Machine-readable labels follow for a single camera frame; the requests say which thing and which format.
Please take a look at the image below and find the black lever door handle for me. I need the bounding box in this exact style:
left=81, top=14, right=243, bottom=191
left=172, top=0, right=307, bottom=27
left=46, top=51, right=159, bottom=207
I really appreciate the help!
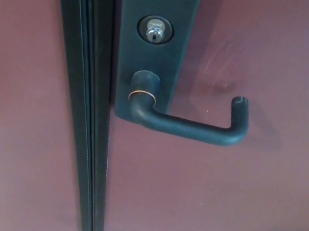
left=121, top=68, right=257, bottom=152

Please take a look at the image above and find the black door edge strip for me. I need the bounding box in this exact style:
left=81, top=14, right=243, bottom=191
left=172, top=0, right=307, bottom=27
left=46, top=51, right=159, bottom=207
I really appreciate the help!
left=8, top=0, right=147, bottom=231

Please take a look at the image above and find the maroon door leaf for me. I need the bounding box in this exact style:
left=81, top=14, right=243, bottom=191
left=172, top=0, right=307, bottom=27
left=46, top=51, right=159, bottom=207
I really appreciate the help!
left=93, top=0, right=309, bottom=231
left=0, top=0, right=136, bottom=231

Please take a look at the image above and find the silver lock cylinder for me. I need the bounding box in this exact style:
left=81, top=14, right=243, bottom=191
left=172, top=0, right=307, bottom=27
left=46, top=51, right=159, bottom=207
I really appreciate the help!
left=134, top=12, right=179, bottom=48

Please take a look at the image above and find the black handle backplate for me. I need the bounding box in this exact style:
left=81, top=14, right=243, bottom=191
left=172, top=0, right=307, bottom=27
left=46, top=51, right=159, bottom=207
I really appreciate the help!
left=97, top=0, right=204, bottom=131

